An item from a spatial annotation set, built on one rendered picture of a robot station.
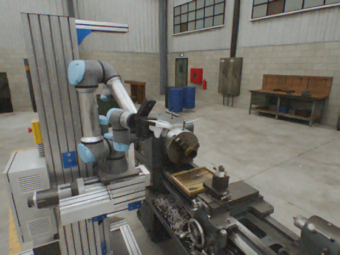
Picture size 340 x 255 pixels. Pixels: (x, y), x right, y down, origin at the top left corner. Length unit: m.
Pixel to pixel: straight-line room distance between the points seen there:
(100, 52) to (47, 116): 10.78
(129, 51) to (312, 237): 12.18
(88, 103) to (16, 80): 10.38
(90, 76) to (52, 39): 0.34
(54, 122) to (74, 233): 0.78
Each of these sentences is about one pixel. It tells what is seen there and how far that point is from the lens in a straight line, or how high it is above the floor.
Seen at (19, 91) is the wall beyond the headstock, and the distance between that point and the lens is 11.55.
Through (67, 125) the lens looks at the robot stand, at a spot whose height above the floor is 1.44.
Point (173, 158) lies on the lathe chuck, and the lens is 1.90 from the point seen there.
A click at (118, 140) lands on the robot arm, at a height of 1.46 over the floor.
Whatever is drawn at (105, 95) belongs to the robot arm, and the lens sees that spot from 2.09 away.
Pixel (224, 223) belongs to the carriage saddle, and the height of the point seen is 0.91.
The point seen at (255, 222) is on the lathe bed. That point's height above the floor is 0.84.
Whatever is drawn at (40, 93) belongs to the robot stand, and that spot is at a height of 1.63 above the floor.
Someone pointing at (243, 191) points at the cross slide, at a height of 0.97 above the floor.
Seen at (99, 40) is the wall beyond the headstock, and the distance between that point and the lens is 12.17.
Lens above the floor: 1.79
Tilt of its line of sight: 17 degrees down
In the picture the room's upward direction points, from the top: straight up
